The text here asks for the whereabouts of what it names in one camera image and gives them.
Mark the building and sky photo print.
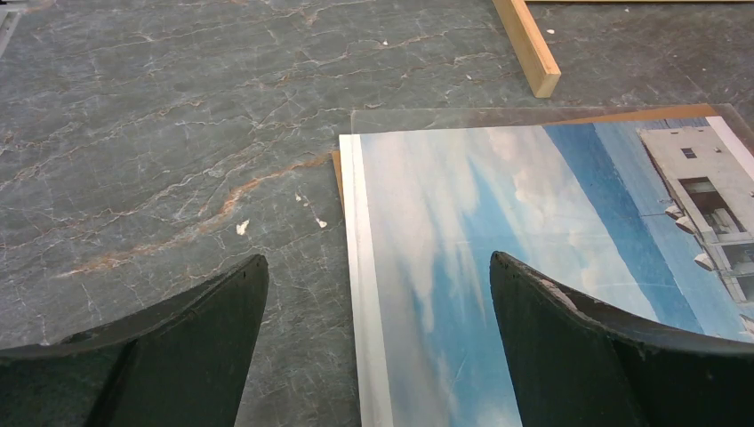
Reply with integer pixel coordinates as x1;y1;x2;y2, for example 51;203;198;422
339;116;753;426

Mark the wooden clothes rack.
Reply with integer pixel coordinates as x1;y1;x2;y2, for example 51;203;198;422
494;1;753;105

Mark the brown cardboard backing board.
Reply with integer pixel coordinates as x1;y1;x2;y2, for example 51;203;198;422
331;104;719;214

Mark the clear acrylic sheet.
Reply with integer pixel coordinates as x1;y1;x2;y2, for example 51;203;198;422
350;103;754;156

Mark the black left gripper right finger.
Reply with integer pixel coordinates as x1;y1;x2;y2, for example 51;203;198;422
490;252;753;426

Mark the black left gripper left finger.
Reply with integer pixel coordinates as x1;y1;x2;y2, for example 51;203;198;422
1;254;269;426

